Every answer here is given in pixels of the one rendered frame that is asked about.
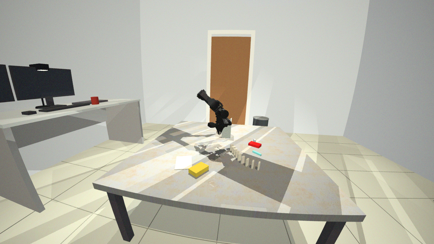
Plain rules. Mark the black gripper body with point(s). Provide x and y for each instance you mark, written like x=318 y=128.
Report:
x=213 y=125

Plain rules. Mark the yellow rectangular block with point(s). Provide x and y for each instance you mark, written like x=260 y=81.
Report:
x=198 y=169

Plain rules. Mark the red rectangular block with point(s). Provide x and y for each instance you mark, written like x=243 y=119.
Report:
x=254 y=144

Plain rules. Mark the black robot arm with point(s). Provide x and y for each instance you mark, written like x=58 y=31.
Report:
x=217 y=107

